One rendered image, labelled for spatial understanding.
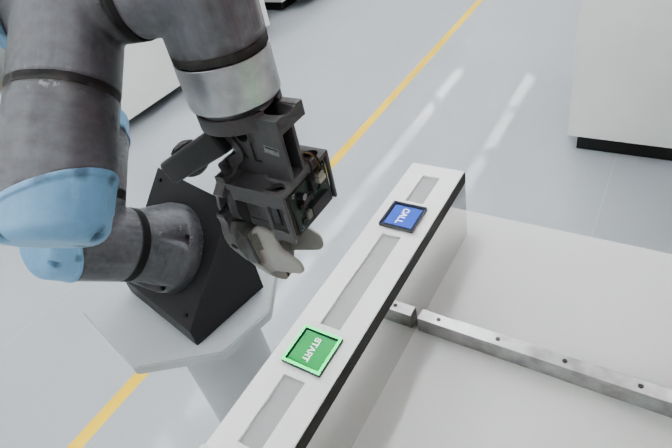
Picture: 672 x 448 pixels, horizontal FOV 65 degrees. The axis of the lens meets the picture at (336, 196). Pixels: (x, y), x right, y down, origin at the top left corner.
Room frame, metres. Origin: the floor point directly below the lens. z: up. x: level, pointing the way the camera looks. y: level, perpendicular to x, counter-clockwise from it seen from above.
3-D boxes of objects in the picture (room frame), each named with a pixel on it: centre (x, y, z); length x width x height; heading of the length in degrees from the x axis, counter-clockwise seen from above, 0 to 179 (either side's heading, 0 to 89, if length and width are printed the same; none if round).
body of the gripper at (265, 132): (0.39, 0.05, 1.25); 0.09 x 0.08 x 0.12; 51
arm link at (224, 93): (0.40, 0.06, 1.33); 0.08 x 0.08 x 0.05
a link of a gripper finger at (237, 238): (0.39, 0.09, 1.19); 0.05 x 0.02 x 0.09; 141
